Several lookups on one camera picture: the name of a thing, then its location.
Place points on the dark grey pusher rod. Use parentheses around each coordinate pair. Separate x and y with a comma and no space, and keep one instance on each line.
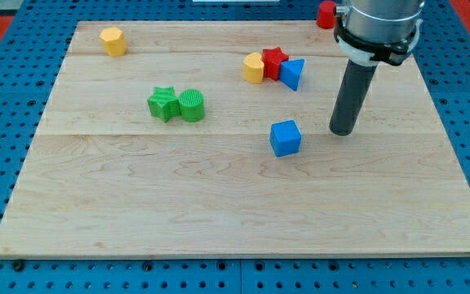
(352,93)

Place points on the light wooden board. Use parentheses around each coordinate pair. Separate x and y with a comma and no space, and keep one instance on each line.
(104,179)

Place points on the green star block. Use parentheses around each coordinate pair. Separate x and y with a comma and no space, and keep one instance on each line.
(164,103)

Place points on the red cylinder block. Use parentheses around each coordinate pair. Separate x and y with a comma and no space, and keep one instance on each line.
(326,15)

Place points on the yellow hexagon block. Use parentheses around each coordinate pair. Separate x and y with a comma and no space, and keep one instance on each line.
(113,41)

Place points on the blue triangle block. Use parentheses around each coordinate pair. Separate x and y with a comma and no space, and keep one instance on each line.
(290,73)

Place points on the red star block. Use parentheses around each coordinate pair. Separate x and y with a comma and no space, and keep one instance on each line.
(272,59)

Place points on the green cylinder block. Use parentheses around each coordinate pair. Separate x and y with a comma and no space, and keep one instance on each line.
(191,102)

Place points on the blue cube block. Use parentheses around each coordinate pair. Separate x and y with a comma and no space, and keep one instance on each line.
(285,138)

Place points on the yellow heart block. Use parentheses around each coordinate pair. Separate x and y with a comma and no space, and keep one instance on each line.
(253,68)

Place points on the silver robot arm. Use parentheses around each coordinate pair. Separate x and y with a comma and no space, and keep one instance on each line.
(370,32)

